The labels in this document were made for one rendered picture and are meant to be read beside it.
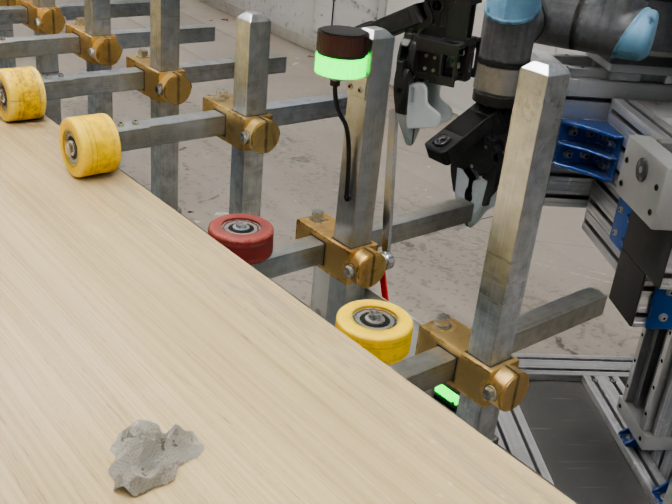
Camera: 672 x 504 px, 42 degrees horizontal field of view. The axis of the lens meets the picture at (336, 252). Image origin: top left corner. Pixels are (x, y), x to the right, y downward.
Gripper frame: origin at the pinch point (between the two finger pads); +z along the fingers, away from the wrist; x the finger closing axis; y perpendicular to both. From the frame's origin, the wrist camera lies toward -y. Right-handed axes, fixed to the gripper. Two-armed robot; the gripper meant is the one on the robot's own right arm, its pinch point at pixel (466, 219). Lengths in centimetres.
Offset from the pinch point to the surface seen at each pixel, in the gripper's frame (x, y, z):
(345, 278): -6.2, -29.4, -0.5
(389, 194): -4.3, -21.4, -10.0
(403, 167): 179, 166, 83
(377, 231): -1.5, -20.1, -3.2
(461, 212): -1.5, -3.2, -2.5
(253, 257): -3.9, -42.4, -5.8
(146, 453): -32, -71, -9
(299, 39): 379, 256, 79
